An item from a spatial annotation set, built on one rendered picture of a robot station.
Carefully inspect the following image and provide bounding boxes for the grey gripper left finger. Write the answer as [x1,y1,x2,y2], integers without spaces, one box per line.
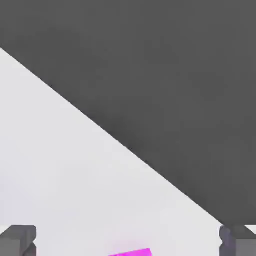
[0,224,38,256]

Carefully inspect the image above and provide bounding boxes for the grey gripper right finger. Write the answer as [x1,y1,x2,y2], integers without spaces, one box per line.
[219,224,256,256]

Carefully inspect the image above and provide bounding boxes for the small magenta cube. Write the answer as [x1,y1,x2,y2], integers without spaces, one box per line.
[107,247,153,256]

